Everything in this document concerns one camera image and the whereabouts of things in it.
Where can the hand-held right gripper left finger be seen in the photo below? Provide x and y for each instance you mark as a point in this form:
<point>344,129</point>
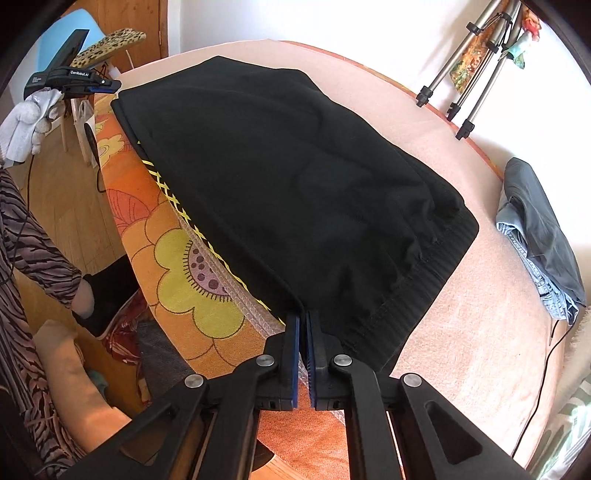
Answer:
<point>293,364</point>

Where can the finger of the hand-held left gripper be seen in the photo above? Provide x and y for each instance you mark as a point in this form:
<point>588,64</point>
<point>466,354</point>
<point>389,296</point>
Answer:
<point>105,86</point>

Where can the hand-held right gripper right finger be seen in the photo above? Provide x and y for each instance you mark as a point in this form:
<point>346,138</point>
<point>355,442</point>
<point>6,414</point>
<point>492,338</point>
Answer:
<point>310,364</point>

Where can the black pants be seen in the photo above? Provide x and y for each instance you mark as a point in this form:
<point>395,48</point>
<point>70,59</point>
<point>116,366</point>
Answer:
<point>295,184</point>

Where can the folded grey pants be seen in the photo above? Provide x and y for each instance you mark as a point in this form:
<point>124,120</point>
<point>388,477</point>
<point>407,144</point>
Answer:
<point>540,221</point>

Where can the person's left hand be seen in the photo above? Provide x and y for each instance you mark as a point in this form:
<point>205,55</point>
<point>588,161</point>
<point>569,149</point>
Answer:
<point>25,122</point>

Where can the leopard print ironing board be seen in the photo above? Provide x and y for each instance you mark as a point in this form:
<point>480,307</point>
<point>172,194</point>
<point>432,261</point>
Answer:
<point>108,46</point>

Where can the white plastic chair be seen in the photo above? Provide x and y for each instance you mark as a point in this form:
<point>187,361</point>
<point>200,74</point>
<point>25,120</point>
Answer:
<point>81,124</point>

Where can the light blue chair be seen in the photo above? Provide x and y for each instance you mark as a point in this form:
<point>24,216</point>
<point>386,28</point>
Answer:
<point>60,27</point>

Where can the wooden door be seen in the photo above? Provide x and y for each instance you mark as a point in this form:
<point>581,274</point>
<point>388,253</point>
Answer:
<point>147,27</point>

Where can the orange floral blanket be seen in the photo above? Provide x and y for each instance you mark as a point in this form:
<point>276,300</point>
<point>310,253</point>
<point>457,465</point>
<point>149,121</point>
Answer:
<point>184,267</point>

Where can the red floral cloth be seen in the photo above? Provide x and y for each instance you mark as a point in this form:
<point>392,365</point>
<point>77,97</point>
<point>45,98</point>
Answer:
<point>127,327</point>

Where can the pink bed sheet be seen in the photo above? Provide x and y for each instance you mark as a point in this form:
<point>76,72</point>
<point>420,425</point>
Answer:
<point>485,332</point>

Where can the person's zebra print clothing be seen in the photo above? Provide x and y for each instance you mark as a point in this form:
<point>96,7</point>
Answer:
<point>27,258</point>

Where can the person's black-socked foot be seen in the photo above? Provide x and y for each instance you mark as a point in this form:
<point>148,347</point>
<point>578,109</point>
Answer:
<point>108,295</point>

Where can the beige cushion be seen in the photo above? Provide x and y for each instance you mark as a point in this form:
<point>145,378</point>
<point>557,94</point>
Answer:
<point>69,369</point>

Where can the folded blue jeans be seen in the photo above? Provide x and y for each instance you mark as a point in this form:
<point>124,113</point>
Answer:
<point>531,267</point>

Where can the green white patterned pillow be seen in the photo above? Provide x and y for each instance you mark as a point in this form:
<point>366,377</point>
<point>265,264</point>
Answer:
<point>570,429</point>

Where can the white fluffy cloth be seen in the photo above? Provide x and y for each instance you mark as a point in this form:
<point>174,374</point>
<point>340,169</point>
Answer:
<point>582,337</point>

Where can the silver tripod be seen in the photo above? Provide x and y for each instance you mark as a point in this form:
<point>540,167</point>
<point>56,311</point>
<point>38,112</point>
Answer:
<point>478,60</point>

